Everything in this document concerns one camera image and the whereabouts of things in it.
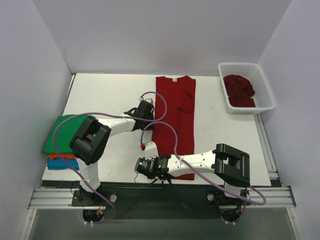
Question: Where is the red t shirt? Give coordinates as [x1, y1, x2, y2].
[151, 75, 196, 181]

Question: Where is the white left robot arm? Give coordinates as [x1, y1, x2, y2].
[69, 98, 154, 206]

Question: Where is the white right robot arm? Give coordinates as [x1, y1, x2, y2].
[134, 142, 251, 204]

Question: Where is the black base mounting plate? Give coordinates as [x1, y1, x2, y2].
[70, 184, 245, 223]

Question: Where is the green folded t shirt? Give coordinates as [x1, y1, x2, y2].
[42, 114, 89, 155]

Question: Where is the blue folded t shirt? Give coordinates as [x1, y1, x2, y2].
[47, 158, 79, 170]

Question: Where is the dark red crumpled shirt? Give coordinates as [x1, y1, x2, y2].
[223, 74, 256, 108]

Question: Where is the orange folded t shirt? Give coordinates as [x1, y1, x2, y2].
[47, 153, 76, 161]

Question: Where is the white plastic basket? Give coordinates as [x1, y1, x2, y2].
[218, 62, 276, 115]

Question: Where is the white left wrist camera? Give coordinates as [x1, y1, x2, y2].
[139, 97, 154, 105]

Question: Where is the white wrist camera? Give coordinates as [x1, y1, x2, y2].
[140, 141, 159, 160]
[139, 97, 154, 105]

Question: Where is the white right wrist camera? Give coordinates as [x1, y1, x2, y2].
[140, 141, 159, 160]

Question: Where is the aluminium extrusion rail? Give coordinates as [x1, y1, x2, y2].
[28, 187, 296, 210]

